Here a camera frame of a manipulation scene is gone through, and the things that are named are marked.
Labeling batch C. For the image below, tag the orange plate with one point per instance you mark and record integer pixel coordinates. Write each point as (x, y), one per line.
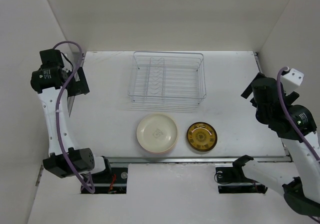
(162, 144)

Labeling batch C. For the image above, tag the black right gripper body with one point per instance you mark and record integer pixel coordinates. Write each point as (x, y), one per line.
(259, 112)

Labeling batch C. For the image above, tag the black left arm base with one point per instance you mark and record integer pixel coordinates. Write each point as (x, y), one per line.
(114, 182)

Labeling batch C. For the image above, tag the cream plate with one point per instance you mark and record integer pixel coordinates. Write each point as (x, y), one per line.
(153, 126)

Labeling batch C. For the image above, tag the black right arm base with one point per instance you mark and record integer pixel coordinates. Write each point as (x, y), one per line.
(230, 181)

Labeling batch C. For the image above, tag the white wire dish rack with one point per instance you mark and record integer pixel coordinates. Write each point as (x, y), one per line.
(167, 76)

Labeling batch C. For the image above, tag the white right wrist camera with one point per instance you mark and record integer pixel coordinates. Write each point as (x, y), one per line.
(291, 79)

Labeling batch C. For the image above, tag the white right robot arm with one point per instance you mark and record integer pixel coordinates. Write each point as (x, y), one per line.
(294, 124)

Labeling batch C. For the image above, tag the yellow patterned dark plate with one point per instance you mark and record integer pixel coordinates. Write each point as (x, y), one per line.
(202, 136)

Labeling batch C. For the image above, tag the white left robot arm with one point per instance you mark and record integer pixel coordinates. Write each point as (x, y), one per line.
(65, 156)

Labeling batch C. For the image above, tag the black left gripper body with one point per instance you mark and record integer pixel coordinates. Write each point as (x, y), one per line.
(67, 73)

